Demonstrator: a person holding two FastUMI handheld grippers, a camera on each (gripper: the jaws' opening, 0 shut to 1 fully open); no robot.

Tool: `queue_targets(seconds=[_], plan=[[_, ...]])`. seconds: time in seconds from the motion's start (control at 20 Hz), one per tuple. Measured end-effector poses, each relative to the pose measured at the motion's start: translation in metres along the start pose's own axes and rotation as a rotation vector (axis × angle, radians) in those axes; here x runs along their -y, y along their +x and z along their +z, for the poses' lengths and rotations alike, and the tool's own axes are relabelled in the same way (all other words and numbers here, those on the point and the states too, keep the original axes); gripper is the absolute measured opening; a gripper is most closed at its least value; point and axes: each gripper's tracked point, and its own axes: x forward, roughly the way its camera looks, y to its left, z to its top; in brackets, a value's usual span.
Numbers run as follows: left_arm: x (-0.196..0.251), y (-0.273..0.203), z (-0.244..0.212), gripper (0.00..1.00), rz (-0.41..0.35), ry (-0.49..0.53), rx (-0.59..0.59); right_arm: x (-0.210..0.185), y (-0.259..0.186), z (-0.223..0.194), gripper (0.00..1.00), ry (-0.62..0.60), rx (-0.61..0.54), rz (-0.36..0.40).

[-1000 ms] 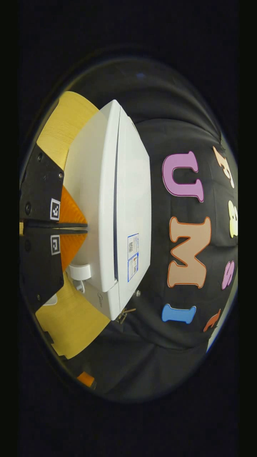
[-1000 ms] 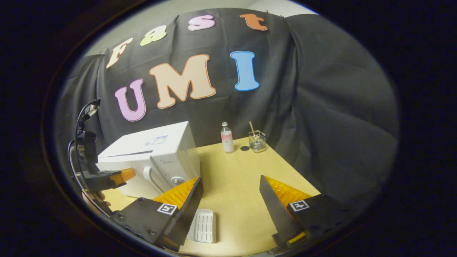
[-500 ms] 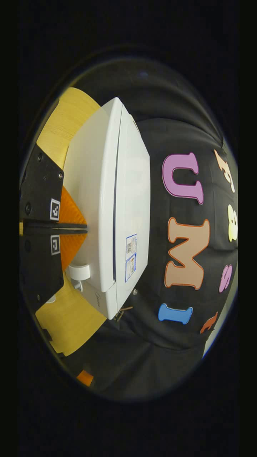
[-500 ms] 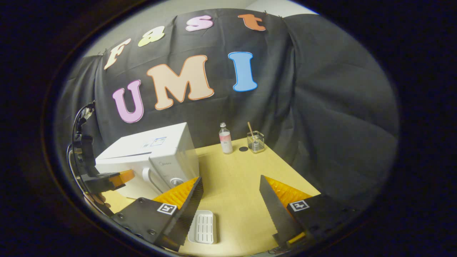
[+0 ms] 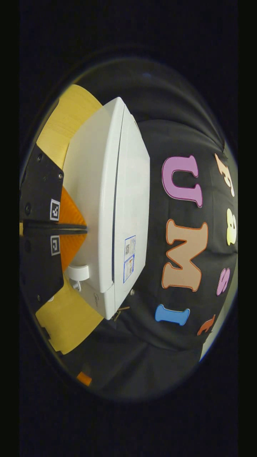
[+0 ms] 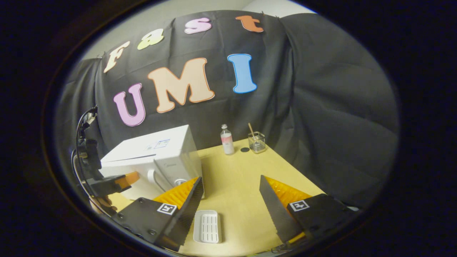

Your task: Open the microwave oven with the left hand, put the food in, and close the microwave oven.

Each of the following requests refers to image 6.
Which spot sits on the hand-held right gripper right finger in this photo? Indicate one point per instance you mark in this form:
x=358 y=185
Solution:
x=275 y=210

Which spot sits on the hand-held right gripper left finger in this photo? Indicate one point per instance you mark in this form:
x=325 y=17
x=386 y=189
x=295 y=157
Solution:
x=187 y=214

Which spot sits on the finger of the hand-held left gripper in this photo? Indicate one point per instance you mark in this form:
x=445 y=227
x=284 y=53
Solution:
x=103 y=185

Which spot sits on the white microwave oven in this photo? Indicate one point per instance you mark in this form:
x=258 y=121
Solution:
x=150 y=146

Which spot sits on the white plastic tray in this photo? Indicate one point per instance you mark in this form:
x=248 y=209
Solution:
x=207 y=228

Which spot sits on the small black round disc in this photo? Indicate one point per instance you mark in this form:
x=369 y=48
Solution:
x=244 y=150

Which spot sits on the clear glass cup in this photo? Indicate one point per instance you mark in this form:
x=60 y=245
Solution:
x=257 y=144

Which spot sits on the small clear bottle pink label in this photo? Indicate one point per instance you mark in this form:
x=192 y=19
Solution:
x=227 y=142

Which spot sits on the wooden stick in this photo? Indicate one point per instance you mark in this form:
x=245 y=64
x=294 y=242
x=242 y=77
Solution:
x=251 y=130

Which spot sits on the black backdrop cloth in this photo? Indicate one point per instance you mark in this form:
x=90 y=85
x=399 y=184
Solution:
x=339 y=107

